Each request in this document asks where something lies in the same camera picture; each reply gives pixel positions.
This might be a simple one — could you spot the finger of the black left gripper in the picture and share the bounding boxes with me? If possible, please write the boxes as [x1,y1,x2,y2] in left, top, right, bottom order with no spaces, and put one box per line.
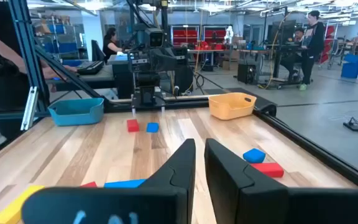
[136,72,149,88]
[147,72,161,88]

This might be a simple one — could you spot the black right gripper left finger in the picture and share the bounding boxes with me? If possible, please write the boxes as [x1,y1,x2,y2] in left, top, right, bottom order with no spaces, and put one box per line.
[21,138,196,224]

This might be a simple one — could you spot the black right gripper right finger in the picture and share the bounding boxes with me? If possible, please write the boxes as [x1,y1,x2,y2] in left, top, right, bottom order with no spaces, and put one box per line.
[204,138,358,224]

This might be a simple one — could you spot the blue foam wedge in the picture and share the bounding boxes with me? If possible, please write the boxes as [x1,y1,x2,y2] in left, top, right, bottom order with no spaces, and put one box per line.
[242,147,267,164]

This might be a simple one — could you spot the long red foam block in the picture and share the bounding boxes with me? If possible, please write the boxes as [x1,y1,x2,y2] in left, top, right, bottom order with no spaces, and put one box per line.
[250,162,285,179]

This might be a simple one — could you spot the long blue foam block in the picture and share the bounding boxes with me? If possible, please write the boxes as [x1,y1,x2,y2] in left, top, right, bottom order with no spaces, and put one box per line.
[103,179,147,189]

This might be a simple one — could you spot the small red foam block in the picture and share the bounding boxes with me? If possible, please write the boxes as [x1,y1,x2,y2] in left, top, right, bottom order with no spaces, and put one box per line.
[126,119,140,133]

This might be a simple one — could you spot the small blue foam block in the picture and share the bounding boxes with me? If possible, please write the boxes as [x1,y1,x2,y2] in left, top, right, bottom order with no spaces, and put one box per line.
[145,122,160,134]

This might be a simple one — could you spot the long yellow foam block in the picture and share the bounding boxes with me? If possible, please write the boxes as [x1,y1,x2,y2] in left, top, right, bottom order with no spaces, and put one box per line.
[0,185,45,224]

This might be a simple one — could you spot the red bin storage rack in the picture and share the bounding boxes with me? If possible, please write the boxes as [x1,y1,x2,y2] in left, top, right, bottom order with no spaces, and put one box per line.
[319,24,337,65]
[203,26,229,46]
[170,25,200,47]

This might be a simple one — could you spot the grey desk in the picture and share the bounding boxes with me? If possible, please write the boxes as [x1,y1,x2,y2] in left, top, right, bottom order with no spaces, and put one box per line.
[45,63,115,91]

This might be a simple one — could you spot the black keyboard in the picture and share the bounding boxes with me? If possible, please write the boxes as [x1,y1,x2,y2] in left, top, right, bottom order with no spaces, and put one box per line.
[76,60,105,76]

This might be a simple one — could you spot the black office chair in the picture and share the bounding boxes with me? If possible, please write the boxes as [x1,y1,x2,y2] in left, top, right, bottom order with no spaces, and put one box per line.
[91,39,106,62]

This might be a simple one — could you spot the blue plastic bin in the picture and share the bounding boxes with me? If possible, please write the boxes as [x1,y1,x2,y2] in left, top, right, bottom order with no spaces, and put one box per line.
[47,97,105,127]

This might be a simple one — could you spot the yellow-orange plastic bin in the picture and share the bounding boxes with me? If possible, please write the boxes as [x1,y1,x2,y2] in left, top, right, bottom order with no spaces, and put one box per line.
[208,92,257,121]

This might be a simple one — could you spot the person's hand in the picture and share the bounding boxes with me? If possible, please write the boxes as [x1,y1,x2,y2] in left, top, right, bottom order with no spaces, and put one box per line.
[41,63,78,80]

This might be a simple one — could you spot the black computer tower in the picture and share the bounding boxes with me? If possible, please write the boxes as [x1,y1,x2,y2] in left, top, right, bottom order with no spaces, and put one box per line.
[237,63,258,85]

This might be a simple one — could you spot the shelf with blue bins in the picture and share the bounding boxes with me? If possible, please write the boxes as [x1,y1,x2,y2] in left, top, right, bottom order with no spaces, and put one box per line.
[31,15,88,67]

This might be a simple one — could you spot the black monitor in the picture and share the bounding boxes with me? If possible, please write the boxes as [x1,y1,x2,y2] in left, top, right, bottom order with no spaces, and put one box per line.
[270,20,297,44]

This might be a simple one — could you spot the black power strip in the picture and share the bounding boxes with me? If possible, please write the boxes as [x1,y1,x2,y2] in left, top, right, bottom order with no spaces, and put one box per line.
[342,120,358,133]

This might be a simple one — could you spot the large black bag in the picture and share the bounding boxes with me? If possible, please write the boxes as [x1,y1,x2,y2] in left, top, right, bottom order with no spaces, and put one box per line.
[0,52,48,114]

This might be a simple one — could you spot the blue storage crate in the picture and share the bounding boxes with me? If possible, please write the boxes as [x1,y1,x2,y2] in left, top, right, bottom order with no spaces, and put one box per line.
[340,54,358,80]

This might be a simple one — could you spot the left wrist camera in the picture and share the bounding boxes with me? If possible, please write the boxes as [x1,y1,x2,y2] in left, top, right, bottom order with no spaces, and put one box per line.
[144,27,167,49]

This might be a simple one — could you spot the yellow hanging cable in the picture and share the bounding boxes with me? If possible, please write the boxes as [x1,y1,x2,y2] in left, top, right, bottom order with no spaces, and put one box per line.
[258,12,292,90]

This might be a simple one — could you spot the silver aluminium bracket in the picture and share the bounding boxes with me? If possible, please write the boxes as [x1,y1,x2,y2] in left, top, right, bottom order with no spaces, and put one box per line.
[20,86,40,131]

